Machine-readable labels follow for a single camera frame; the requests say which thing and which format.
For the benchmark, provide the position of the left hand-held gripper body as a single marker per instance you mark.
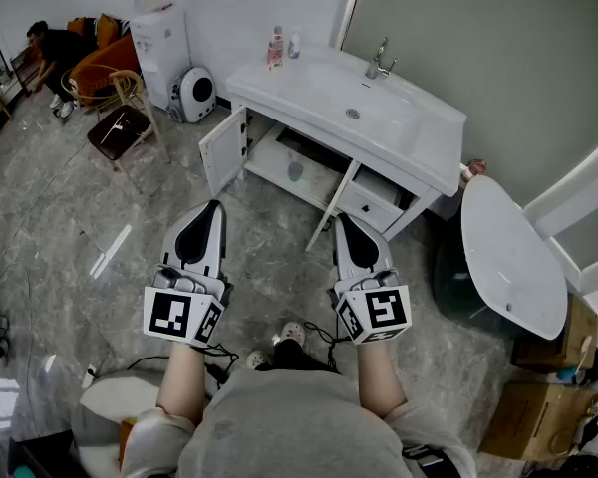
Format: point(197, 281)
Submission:
point(167, 311)

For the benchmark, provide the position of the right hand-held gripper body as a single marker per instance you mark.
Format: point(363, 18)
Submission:
point(386, 309)

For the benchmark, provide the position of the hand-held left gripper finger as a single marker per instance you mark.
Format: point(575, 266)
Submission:
point(187, 237)
point(214, 247)

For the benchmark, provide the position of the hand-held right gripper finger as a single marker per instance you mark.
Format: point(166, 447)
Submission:
point(374, 252)
point(346, 252)

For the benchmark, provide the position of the white bathroom sink cabinet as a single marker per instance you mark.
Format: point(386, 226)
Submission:
point(299, 167)

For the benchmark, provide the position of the pink white bottle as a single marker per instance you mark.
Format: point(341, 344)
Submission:
point(275, 50)

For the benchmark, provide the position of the small white bottle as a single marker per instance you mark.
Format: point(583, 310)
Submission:
point(294, 45)

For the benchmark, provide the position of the person's left forearm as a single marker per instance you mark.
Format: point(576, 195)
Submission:
point(182, 381)

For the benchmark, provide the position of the person's right forearm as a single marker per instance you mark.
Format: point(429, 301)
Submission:
point(379, 381)

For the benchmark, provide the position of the white cabinet drawer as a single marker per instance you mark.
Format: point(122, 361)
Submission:
point(374, 202)

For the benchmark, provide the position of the white cabinet door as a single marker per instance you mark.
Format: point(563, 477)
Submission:
point(224, 152)
point(334, 202)

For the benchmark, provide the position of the dark glass panel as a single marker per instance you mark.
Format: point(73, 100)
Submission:
point(453, 277)

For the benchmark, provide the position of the white floor strip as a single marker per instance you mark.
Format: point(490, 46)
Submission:
point(110, 251)

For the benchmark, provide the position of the green translucent bottle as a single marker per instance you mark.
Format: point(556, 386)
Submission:
point(295, 171)

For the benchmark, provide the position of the person's white shoe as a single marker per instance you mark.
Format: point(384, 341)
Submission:
point(256, 360)
point(293, 332)

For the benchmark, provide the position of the white power plug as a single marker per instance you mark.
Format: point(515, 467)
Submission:
point(89, 376)

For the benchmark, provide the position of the person's black trousers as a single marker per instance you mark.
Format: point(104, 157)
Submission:
point(291, 356)

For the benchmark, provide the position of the white round cushion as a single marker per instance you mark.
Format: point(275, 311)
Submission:
point(109, 401)

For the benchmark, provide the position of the wooden chair brown seat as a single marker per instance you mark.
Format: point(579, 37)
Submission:
point(119, 135)

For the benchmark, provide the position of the white squeegee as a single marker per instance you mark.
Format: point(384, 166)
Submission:
point(113, 131)

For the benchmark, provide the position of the white pet carrier backpack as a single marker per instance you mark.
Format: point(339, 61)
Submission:
point(197, 95)

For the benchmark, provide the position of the person's grey shirt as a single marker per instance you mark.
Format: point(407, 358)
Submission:
point(289, 426)

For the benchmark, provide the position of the cardboard box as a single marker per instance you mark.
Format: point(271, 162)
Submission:
point(533, 421)
point(553, 336)

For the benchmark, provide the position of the white water dispenser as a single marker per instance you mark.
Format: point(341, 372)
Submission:
point(162, 58)

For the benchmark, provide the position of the chrome faucet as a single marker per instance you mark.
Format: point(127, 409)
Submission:
point(376, 63)

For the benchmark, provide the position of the orange armchair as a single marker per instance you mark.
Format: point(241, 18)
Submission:
point(109, 50)

